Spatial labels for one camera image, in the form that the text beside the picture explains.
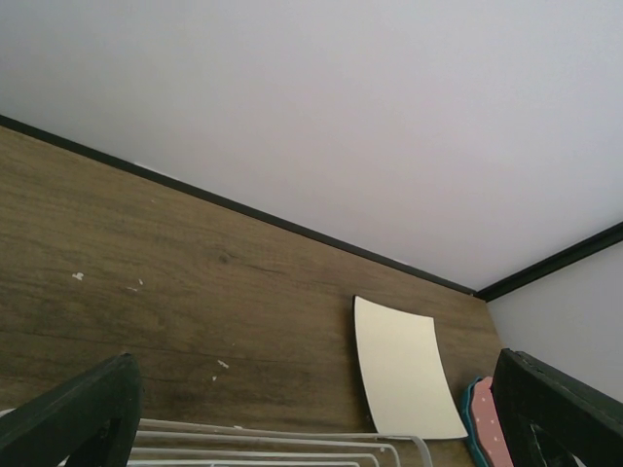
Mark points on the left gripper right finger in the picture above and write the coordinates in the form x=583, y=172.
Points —
x=549, y=418

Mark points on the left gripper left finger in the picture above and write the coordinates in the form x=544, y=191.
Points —
x=89, y=420

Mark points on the pink polka dot plate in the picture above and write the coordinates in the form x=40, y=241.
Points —
x=488, y=438

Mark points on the teal polka dot plate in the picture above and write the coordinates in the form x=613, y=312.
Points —
x=477, y=455

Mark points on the square cream plate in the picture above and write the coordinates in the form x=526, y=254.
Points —
x=402, y=373

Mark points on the white wire dish rack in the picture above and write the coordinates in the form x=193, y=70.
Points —
x=175, y=443

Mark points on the right black frame post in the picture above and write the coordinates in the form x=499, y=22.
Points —
x=569, y=256

